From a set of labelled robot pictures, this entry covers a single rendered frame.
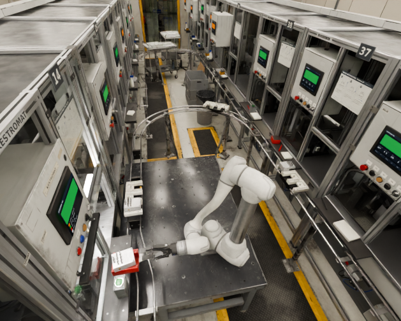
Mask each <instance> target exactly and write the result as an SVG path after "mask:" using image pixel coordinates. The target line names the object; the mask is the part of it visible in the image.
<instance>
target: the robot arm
mask: <svg viewBox="0 0 401 321"><path fill-rule="evenodd" d="M246 163H247V162H246V160H245V159H244V158H243V157H239V156H234V157H232V158H231V159H230V160H229V161H228V163H227V164H226V165H225V167H224V169H223V171H222V173H221V177H220V179H219V183H218V186H217V189H216V192H215V195H214V197H213V199H212V200H211V201H210V202H209V203H208V204H207V205H206V206H205V207H204V208H203V209H202V210H201V211H200V212H199V213H198V214H197V215H196V216H195V218H194V220H191V221H189V222H188V223H187V224H186V225H185V227H184V236H185V239H186V240H182V241H178V242H177V243H171V245H168V244H167V243H165V244H156V245H151V247H148V248H141V249H140V253H148V252H151V251H161V252H159V253H156V254H154V255H153V254H148V255H142V260H148V259H153V260H158V259H162V258H165V257H169V254H172V255H177V254H179V255H187V254H191V255H194V254H199V253H200V255H201V256H202V257H204V256H205V255H210V254H215V253H218V254H219V255H220V256H221V257H222V258H224V259H225V260H226V261H228V262H229V263H230V264H232V265H235V266H239V267H240V266H243V265H244V264H245V263H246V261H247V260H248V258H249V250H248V248H247V247H246V240H245V235H246V232H247V230H248V228H249V225H250V222H251V220H252V217H253V215H254V212H255V210H256V207H257V205H258V203H260V202H261V201H267V200H269V199H271V198H272V197H273V195H274V193H275V190H276V186H275V184H274V182H273V181H272V180H271V179H270V178H269V177H267V176H266V175H264V174H263V173H261V172H259V171H258V170H256V169H253V168H250V167H249V166H247V165H246ZM235 185H238V186H239V187H241V195H242V199H241V202H240V205H239V207H238V211H237V214H236V217H235V220H234V223H233V226H232V228H231V232H229V233H226V231H225V230H224V229H223V228H222V226H221V225H220V223H219V222H217V221H215V220H209V221H207V222H206V223H205V224H204V225H203V226H201V223H202V221H203V219H204V218H205V217H206V216H207V215H209V214H210V213H212V212H213V211H214V210H215V209H216V208H218V207H219V206H220V204H221V203H222V202H223V201H224V199H225V198H226V196H227V195H228V194H229V192H230V191H231V189H232V188H233V187H234V186H235Z"/></svg>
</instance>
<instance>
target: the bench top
mask: <svg viewBox="0 0 401 321"><path fill-rule="evenodd" d="M167 162H168V163H167ZM130 165H131V164H126V167H125V175H124V190H123V197H122V212H121V220H120V234H119V236H127V234H126V230H127V218H128V217H125V216H124V200H125V195H126V182H129V176H130ZM196 165H197V166H196ZM179 173H180V174H179ZM221 173H222V169H221V167H220V165H219V162H218V160H217V157H216V155H209V156H202V157H190V158H183V159H170V160H158V161H152V162H142V183H143V187H142V192H143V195H142V201H143V205H142V211H143V215H142V226H143V229H142V236H143V241H144V243H145V247H146V248H148V247H151V245H156V244H165V243H167V244H168V245H171V243H177V242H178V241H182V240H186V239H185V236H184V227H185V225H186V224H187V223H188V222H189V221H191V220H194V218H195V216H196V215H197V214H198V213H199V212H200V211H201V210H202V209H203V208H204V207H205V206H206V205H207V204H208V203H209V202H210V201H211V200H212V199H213V197H214V195H215V192H216V189H217V186H218V183H219V179H220V177H221ZM182 188H183V189H182ZM237 211H238V209H237V207H236V204H235V202H234V200H233V197H232V195H231V192H229V194H228V195H227V196H226V198H225V199H224V201H223V202H222V203H221V204H220V206H219V207H218V208H216V209H215V210H214V211H213V212H212V213H210V214H209V215H207V216H206V217H205V218H204V219H203V221H202V223H201V226H203V225H204V224H205V223H206V222H207V221H209V220H215V221H217V222H219V223H220V225H221V226H222V228H223V229H224V230H225V231H226V233H229V232H231V228H232V226H233V223H234V220H235V217H236V214H237ZM129 228H130V225H129ZM129 228H128V234H129V235H132V249H133V250H134V249H138V251H139V258H140V257H142V255H146V254H145V253H140V249H141V248H144V247H143V244H142V239H141V236H140V230H133V231H130V230H129ZM245 240H246V247H247V248H248V250H249V258H248V260H247V261H246V263H245V264H244V265H243V266H240V267H239V266H235V265H232V264H230V263H229V262H228V261H226V260H225V259H224V258H222V257H221V256H220V255H219V254H218V253H215V254H210V255H205V256H204V257H202V256H201V255H200V253H199V254H194V255H191V254H187V255H179V254H177V255H172V254H169V257H165V258H162V259H158V260H153V259H150V263H151V266H152V271H153V275H154V283H155V295H156V306H157V308H162V307H166V306H171V305H175V304H181V303H186V302H190V301H195V300H199V299H204V298H208V297H214V296H219V295H223V294H229V293H232V292H238V291H241V290H247V289H253V288H256V287H262V286H265V285H267V282H266V279H265V276H264V274H263V271H262V269H261V266H260V264H259V261H258V258H257V257H256V254H255V251H254V249H253V247H252V244H251V241H250V239H249V237H248V234H247V233H246V235H245ZM252 262H253V263H254V264H252ZM137 275H138V284H139V310H142V309H146V308H151V307H154V304H153V286H152V276H151V272H150V267H149V263H148V260H144V261H141V262H139V272H137ZM244 280H245V282H244ZM135 311H136V276H135V273H131V283H130V301H129V314H133V313H135Z"/></svg>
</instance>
